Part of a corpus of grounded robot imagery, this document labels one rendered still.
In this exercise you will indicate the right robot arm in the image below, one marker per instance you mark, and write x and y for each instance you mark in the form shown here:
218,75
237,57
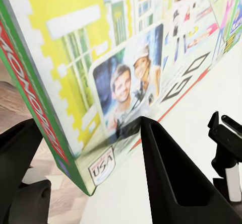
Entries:
227,159

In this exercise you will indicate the board game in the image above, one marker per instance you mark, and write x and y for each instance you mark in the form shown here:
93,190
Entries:
88,70

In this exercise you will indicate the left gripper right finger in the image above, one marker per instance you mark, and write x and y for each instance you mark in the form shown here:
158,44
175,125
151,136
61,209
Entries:
179,192

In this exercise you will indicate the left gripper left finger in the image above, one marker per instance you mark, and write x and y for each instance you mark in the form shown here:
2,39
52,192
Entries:
18,146

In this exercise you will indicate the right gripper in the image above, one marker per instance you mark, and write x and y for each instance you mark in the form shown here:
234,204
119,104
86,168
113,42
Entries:
229,148

